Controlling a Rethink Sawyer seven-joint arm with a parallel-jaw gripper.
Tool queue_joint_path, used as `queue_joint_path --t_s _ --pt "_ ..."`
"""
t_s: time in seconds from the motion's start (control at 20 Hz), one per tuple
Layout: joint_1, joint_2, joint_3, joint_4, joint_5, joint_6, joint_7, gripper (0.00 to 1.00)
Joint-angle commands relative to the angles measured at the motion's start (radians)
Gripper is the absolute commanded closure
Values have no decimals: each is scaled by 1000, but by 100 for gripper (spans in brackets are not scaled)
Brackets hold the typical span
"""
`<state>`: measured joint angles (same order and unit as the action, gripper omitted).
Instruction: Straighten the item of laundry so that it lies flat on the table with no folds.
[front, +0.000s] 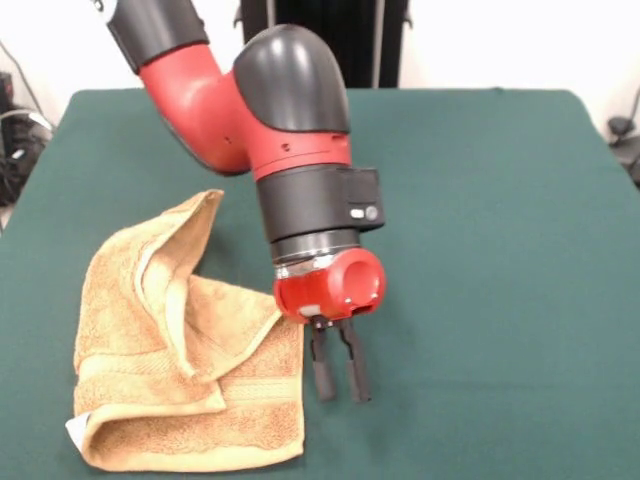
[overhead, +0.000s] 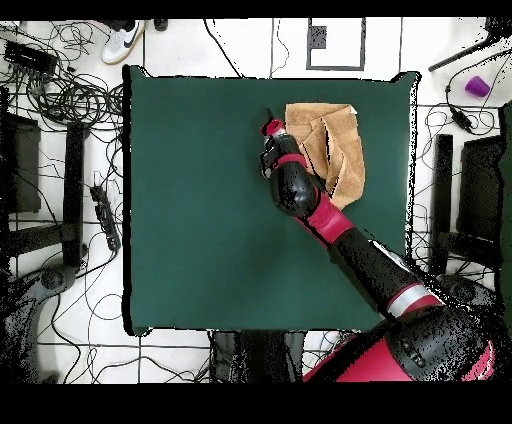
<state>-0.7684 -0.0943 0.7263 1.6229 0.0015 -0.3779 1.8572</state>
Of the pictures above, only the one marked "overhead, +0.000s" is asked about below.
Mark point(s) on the purple cup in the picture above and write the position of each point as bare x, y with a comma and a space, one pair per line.
477, 86

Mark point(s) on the black tripod base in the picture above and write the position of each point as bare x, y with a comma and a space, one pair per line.
52, 278
460, 288

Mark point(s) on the black power strip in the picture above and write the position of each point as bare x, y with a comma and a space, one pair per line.
104, 218

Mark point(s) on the person's leg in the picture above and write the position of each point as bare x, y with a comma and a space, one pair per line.
118, 24

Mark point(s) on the black rod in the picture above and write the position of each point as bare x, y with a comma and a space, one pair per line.
460, 54

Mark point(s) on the black upright bar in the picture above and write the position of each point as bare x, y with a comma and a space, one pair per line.
74, 192
442, 200

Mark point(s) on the orange terry towel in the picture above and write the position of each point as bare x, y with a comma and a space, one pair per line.
340, 160

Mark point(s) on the black floor panel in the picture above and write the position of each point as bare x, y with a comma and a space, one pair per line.
480, 188
24, 168

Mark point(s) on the grey floor frame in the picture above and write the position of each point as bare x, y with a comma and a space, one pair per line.
336, 68

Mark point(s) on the dark green table cloth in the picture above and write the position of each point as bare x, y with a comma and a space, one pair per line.
200, 240

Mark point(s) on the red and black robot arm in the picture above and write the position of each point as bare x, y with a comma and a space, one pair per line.
296, 188

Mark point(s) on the black power adapter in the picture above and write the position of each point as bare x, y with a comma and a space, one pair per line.
462, 119

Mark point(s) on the small black object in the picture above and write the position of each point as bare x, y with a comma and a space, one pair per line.
160, 24

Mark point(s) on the person's foot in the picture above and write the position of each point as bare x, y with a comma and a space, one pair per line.
120, 46

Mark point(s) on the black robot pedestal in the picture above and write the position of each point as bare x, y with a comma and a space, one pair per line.
256, 356

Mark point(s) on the black box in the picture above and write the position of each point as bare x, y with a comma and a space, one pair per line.
30, 58

